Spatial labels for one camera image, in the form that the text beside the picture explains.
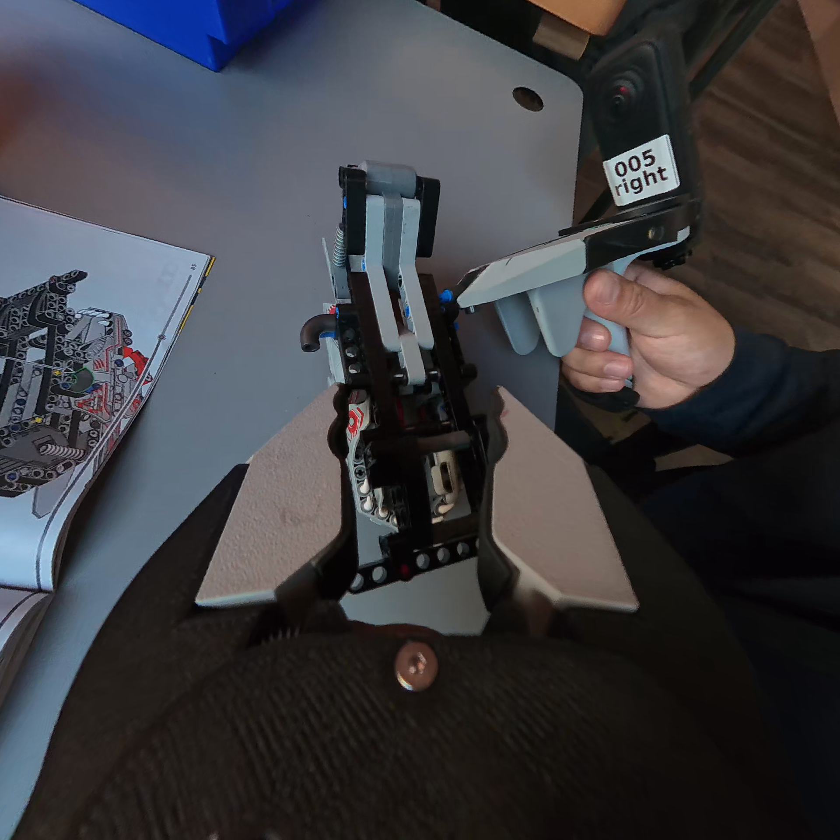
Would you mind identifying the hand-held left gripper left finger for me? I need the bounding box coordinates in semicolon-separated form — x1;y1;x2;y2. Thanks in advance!
195;386;361;611

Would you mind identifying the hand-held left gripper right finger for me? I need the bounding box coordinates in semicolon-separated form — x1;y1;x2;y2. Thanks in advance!
476;386;641;621

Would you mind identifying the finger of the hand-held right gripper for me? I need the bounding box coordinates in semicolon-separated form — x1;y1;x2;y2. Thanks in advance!
495;295;547;357
456;238;592;359

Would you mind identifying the black and grey lego model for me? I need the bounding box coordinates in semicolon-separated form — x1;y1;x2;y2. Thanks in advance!
298;159;492;595

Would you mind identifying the person's right forearm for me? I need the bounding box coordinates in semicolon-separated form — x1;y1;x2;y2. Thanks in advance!
640;325;840;462

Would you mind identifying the lego instruction booklet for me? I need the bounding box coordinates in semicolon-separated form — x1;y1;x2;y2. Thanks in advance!
0;196;216;713

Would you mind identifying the person's right hand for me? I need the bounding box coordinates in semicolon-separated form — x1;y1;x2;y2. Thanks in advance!
561;266;737;411

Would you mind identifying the wooden top table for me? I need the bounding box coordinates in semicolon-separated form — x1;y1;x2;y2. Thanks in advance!
528;0;631;61

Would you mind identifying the person's dark clothed body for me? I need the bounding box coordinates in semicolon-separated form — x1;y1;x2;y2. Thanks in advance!
558;407;840;840

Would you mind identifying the blue plastic bin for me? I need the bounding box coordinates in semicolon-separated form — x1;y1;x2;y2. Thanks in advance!
71;0;298;72

